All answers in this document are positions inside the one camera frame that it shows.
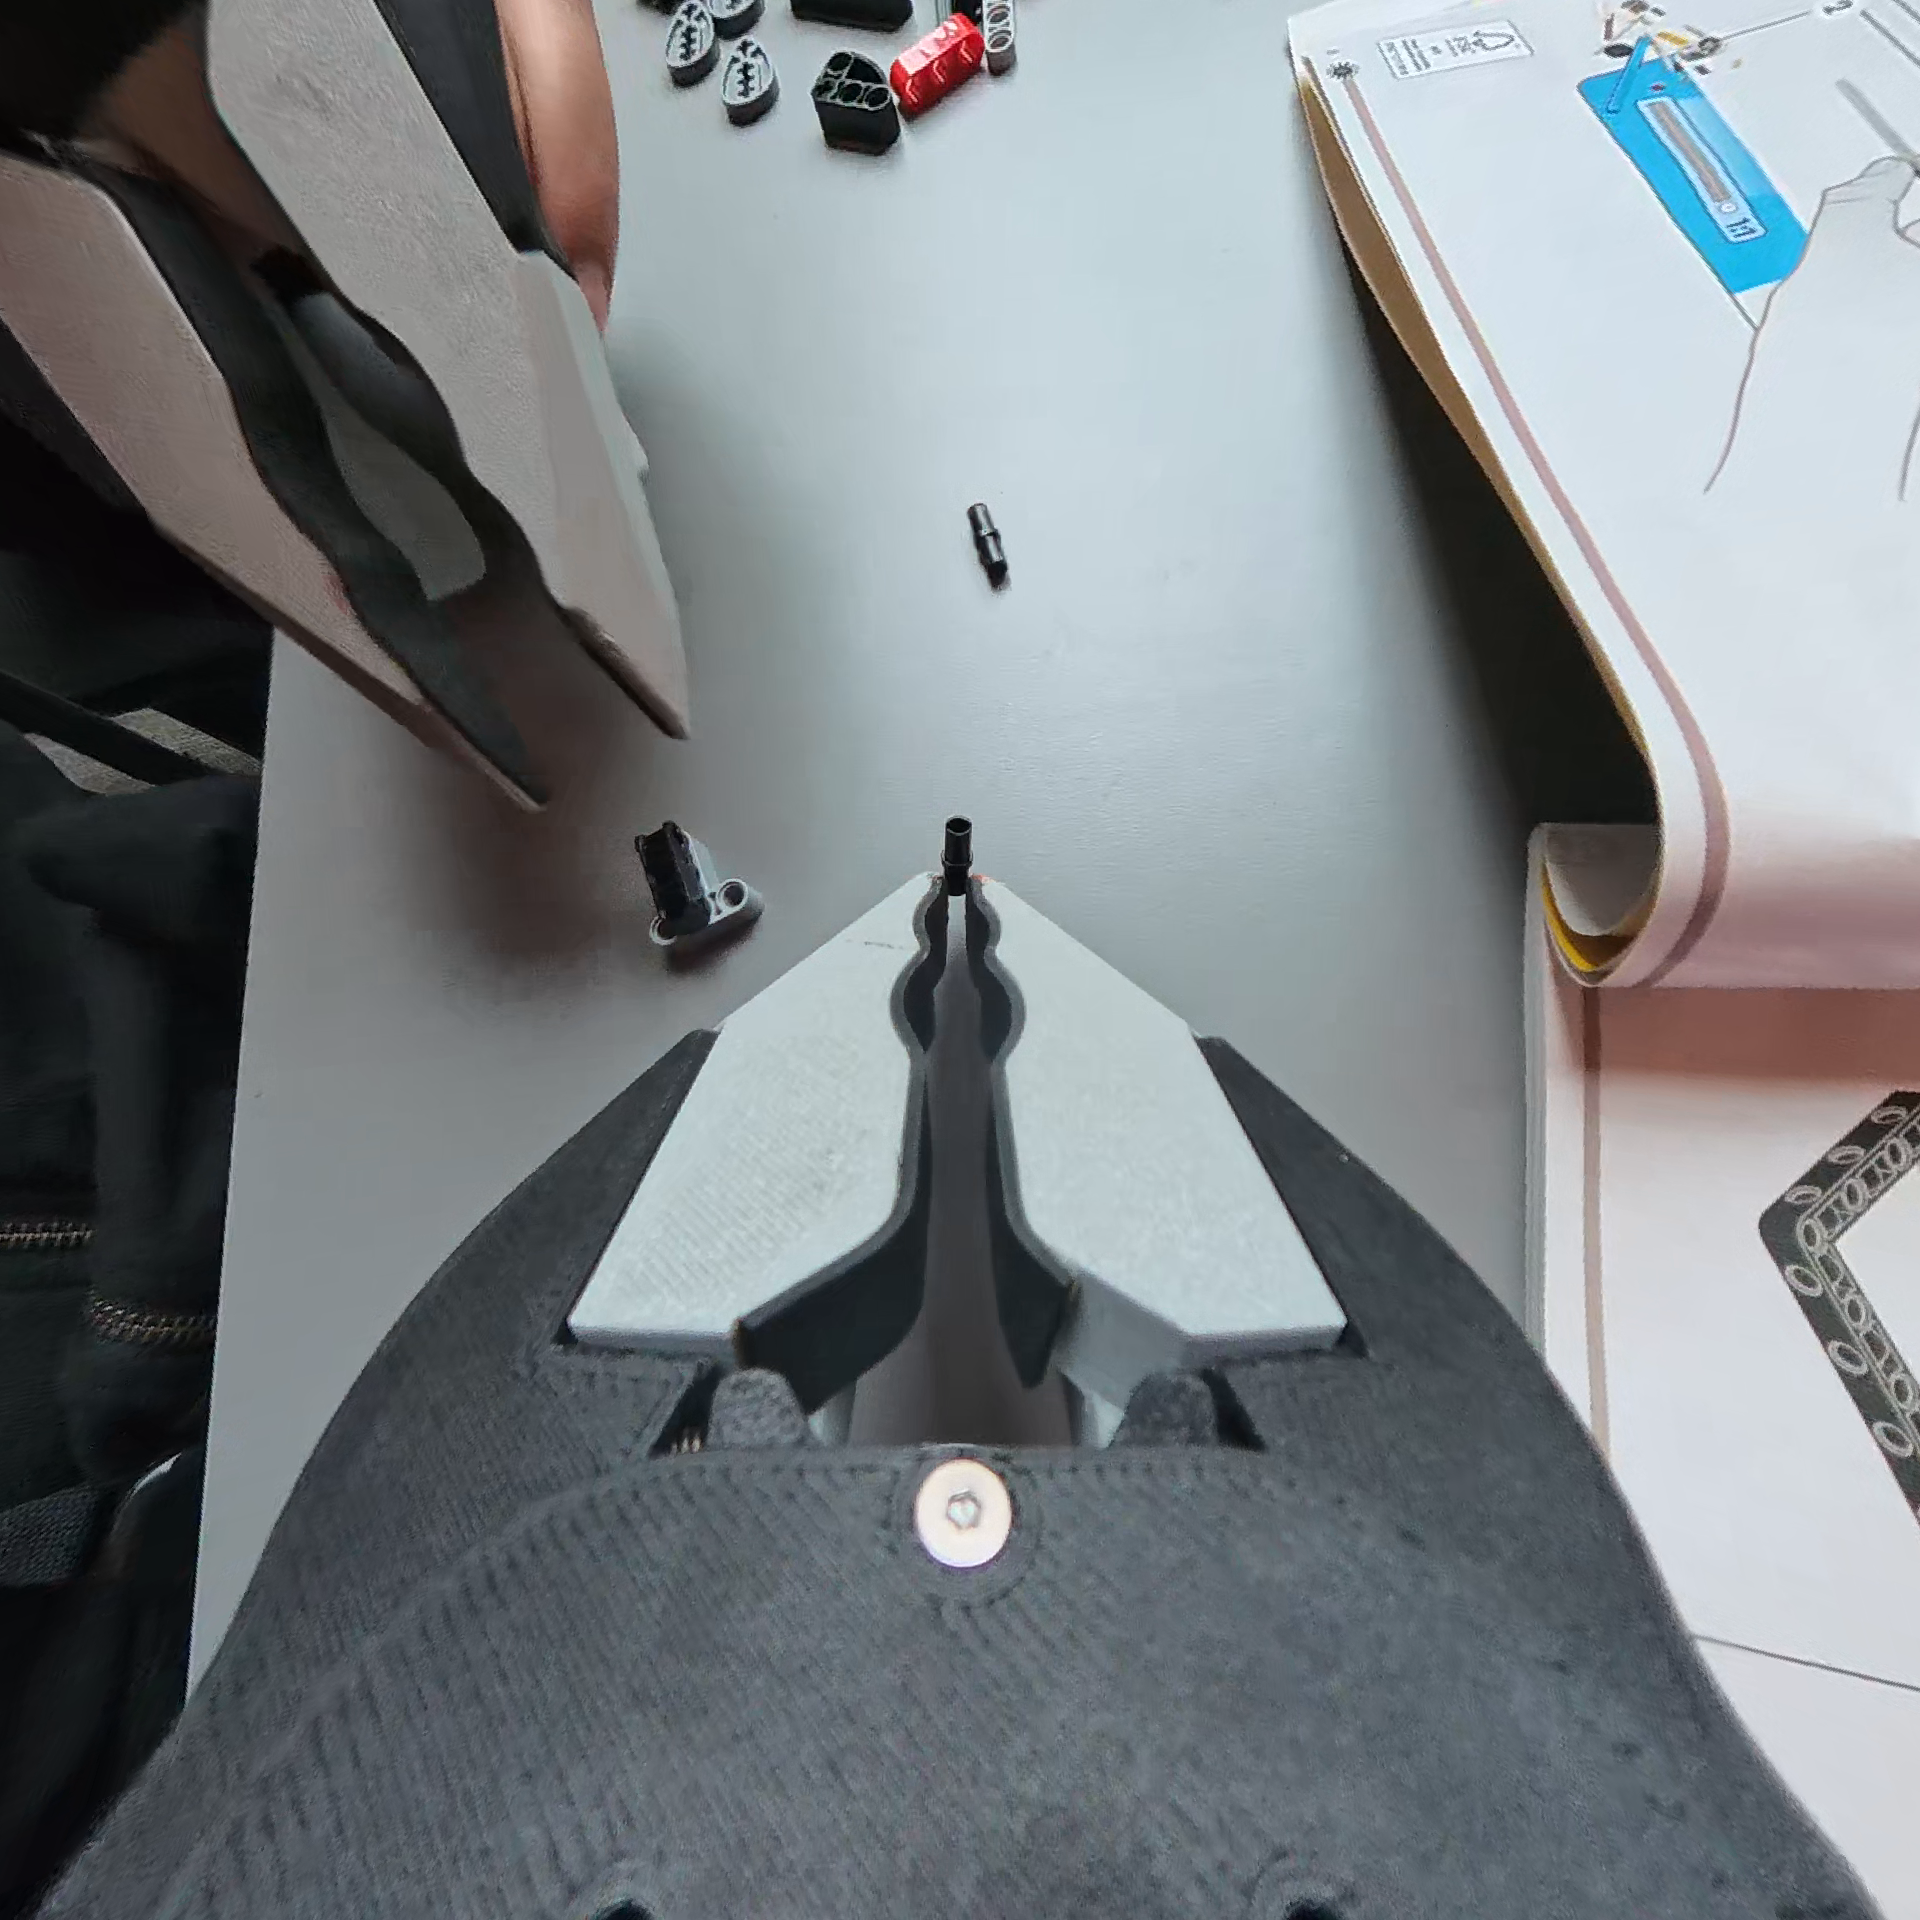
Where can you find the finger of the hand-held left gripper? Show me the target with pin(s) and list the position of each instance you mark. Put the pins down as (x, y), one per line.
(121, 346)
(407, 195)

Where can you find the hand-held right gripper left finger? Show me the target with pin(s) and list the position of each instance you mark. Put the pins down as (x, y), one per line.
(764, 1185)

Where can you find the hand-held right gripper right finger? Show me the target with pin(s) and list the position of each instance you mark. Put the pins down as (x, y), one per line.
(1169, 1185)

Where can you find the black lego connector block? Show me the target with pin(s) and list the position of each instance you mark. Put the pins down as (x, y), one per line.
(674, 870)

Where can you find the pile of mixed lego pieces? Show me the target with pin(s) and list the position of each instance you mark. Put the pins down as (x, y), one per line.
(848, 11)

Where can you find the black curved lego panel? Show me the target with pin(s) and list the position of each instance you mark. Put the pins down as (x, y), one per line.
(833, 89)

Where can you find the red lego panel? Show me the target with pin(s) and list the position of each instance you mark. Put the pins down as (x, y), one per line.
(929, 74)

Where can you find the lego instruction booklet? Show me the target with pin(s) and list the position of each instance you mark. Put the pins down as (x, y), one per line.
(1576, 377)

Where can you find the person's left hand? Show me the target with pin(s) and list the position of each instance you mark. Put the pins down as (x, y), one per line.
(577, 166)

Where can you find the grey mesh office chair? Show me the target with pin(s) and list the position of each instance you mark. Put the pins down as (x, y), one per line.
(181, 751)

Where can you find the person's black zipped jacket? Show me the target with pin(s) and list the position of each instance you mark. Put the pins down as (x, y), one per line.
(105, 1050)

